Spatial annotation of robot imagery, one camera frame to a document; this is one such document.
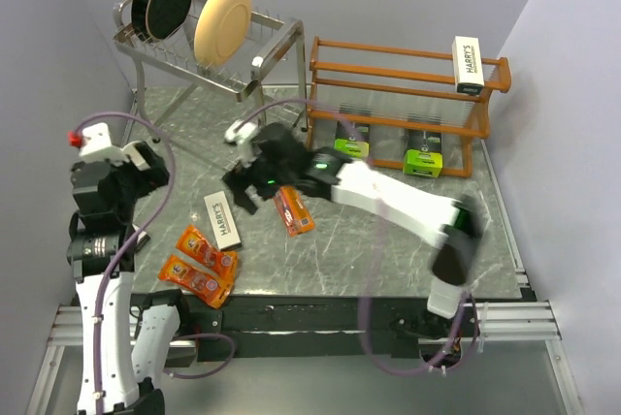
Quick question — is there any orange razor blister pack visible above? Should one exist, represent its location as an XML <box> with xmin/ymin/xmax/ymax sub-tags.
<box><xmin>274</xmin><ymin>186</ymin><xmax>315</xmax><ymax>237</ymax></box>

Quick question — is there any black green razor box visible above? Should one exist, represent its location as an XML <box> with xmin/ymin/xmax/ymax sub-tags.
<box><xmin>403</xmin><ymin>129</ymin><xmax>443</xmax><ymax>177</ymax></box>
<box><xmin>334</xmin><ymin>121</ymin><xmax>371</xmax><ymax>159</ymax></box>

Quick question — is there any white Harry's box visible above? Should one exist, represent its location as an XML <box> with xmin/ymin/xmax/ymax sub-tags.
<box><xmin>204</xmin><ymin>191</ymin><xmax>242</xmax><ymax>250</ymax></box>
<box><xmin>452</xmin><ymin>36</ymin><xmax>484</xmax><ymax>96</ymax></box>
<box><xmin>135</xmin><ymin>231</ymin><xmax>150</xmax><ymax>253</ymax></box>

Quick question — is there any orange wooden shelf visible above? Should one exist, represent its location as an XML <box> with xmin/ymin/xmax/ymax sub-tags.
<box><xmin>306</xmin><ymin>37</ymin><xmax>512</xmax><ymax>178</ymax></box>

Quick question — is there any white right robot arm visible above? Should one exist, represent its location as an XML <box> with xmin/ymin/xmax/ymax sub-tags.
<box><xmin>222</xmin><ymin>121</ymin><xmax>484</xmax><ymax>335</ymax></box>

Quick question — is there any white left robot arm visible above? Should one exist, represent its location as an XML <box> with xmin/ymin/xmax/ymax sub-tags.
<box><xmin>67</xmin><ymin>133</ymin><xmax>193</xmax><ymax>414</ymax></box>

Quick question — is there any chrome dish rack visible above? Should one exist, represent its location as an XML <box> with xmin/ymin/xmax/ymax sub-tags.
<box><xmin>113</xmin><ymin>0</ymin><xmax>308</xmax><ymax>126</ymax></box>

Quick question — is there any beige round plate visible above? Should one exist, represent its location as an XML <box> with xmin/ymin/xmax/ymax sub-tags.
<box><xmin>194</xmin><ymin>0</ymin><xmax>252</xmax><ymax>67</ymax></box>

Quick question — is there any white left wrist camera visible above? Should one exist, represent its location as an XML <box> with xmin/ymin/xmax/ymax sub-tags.
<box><xmin>68</xmin><ymin>122</ymin><xmax>150</xmax><ymax>171</ymax></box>

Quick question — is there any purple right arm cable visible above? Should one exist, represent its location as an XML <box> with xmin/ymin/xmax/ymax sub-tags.
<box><xmin>242</xmin><ymin>98</ymin><xmax>481</xmax><ymax>377</ymax></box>

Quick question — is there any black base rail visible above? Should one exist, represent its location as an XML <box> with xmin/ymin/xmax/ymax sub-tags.
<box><xmin>130</xmin><ymin>291</ymin><xmax>481</xmax><ymax>363</ymax></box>

